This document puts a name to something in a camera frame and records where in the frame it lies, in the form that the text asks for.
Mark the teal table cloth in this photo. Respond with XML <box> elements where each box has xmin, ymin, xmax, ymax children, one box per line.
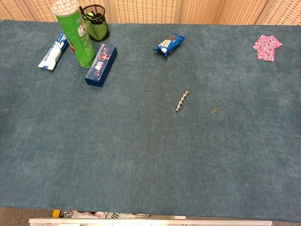
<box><xmin>0</xmin><ymin>19</ymin><xmax>301</xmax><ymax>222</ymax></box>

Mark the dark blue rectangular box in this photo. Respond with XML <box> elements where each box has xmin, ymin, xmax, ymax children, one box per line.
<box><xmin>84</xmin><ymin>43</ymin><xmax>118</xmax><ymax>88</ymax></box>

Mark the blue cookie packet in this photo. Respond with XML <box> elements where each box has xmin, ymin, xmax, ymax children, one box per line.
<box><xmin>153</xmin><ymin>33</ymin><xmax>185</xmax><ymax>57</ymax></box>

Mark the dark green round object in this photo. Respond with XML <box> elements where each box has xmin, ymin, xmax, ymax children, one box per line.
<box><xmin>79</xmin><ymin>4</ymin><xmax>111</xmax><ymax>42</ymax></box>

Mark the woven folding screen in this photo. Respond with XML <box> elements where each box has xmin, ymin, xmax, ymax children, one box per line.
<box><xmin>0</xmin><ymin>0</ymin><xmax>301</xmax><ymax>26</ymax></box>

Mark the green chips can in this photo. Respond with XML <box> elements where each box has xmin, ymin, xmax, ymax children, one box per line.
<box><xmin>51</xmin><ymin>0</ymin><xmax>96</xmax><ymax>68</ymax></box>

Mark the white blue toothpaste tube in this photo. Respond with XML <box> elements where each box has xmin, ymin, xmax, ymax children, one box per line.
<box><xmin>38</xmin><ymin>32</ymin><xmax>70</xmax><ymax>71</ymax></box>

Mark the pink patterned folded paper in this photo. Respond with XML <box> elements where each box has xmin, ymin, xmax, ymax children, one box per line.
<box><xmin>253</xmin><ymin>34</ymin><xmax>284</xmax><ymax>63</ymax></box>

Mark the aluminium frame rail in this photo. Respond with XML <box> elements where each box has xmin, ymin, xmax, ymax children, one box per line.
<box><xmin>28</xmin><ymin>218</ymin><xmax>273</xmax><ymax>226</ymax></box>

